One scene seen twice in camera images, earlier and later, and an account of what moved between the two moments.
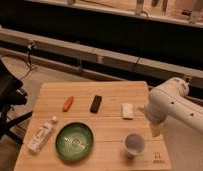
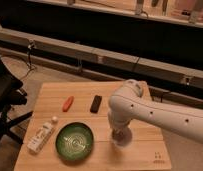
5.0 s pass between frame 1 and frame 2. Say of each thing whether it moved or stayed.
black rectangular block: stayed
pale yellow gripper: moved
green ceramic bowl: stayed
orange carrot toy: stayed
